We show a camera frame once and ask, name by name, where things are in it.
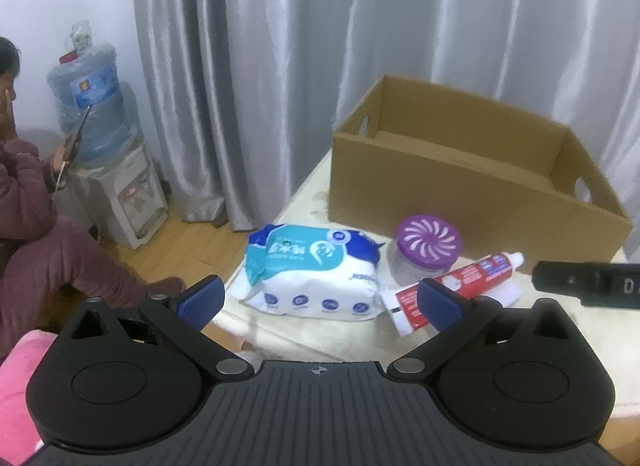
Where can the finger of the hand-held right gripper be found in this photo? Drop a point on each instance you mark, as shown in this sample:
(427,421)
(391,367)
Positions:
(555,277)

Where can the blue white wet wipes pack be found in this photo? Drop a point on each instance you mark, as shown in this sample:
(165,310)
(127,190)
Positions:
(310,286)

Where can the purple lid air freshener jar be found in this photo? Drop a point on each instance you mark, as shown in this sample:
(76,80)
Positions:
(427,241)

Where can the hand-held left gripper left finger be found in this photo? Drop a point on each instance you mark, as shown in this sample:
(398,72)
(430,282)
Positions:
(202,301)

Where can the red white toothpaste tube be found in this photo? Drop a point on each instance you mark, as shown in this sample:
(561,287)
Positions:
(480,271)

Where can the brown cardboard box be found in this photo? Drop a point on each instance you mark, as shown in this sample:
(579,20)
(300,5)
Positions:
(450,196)

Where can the grey curtain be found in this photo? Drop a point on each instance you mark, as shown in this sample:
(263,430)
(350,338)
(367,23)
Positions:
(300,70)

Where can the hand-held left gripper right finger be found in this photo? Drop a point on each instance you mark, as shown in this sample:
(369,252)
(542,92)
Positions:
(440,303)

